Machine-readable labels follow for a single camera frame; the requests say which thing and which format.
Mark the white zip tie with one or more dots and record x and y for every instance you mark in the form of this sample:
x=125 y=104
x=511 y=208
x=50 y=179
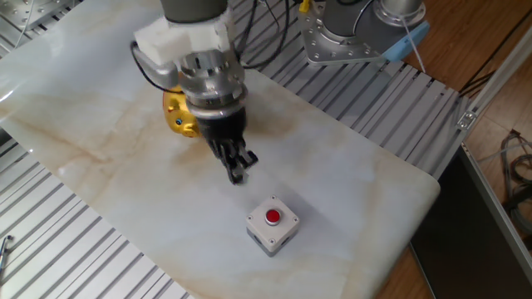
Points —
x=413 y=45

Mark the white marble board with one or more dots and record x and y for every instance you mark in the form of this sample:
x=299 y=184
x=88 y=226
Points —
x=124 y=166

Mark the aluminium rail with bracket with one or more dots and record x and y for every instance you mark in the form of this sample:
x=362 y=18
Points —
x=494 y=83

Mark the black side panel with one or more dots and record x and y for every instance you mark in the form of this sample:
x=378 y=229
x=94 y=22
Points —
x=457 y=249

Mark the silver perforated metal plate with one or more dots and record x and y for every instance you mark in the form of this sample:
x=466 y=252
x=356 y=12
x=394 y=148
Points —
x=25 y=12

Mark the yellow plastic piece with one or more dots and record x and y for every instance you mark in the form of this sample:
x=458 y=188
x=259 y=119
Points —
x=304 y=5

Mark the aluminium frame rail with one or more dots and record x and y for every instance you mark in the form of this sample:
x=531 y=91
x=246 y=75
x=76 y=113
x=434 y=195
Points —
x=498 y=203

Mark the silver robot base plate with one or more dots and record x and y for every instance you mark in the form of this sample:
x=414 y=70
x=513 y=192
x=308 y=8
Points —
x=328 y=50

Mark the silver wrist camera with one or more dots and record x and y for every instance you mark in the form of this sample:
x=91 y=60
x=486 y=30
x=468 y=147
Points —
x=160 y=74

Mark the small metal tool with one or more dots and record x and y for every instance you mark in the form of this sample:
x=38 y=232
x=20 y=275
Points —
x=8 y=238

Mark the white push button box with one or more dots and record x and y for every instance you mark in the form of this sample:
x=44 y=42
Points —
x=287 y=228

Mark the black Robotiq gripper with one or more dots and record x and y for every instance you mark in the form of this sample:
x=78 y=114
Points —
x=222 y=126

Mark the golden piggy bank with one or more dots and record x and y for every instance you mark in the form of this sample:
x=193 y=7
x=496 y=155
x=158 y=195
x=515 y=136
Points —
x=172 y=114

